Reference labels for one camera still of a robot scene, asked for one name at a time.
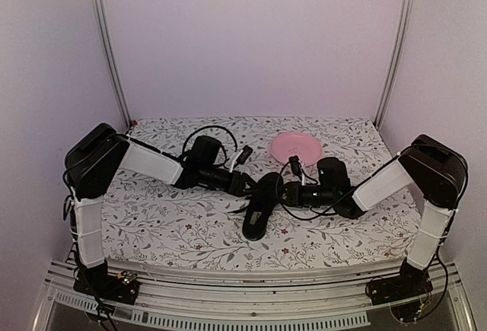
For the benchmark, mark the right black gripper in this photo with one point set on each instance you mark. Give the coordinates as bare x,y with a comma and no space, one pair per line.
294,196

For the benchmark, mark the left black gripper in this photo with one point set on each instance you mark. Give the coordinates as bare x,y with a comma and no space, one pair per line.
237,187

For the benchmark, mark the black shoelace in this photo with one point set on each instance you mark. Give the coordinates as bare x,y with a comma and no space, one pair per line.
243,205

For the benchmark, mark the black shoe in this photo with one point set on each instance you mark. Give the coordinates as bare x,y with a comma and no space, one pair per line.
255,223

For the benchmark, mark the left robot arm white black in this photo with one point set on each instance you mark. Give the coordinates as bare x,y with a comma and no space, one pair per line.
91,165

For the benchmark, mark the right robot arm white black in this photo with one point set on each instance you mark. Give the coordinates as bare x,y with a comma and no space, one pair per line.
440,173

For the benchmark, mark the pink plate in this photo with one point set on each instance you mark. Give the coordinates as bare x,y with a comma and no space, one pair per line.
307,148

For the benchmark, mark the floral patterned table mat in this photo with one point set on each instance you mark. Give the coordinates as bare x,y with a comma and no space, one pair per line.
148,222

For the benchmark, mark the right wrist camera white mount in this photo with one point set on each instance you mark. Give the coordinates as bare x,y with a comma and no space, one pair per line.
296,168

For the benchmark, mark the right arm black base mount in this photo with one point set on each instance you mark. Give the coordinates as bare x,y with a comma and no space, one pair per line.
397,288

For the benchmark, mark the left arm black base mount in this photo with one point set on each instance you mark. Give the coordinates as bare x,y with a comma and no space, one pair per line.
106,287

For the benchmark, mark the right aluminium frame post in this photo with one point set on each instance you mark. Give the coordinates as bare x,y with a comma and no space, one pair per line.
405,14

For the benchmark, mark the aluminium frame post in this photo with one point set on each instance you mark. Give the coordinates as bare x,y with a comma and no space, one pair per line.
109,55
405,14

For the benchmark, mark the left aluminium frame post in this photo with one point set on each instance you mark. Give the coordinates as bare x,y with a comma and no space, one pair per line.
109,55

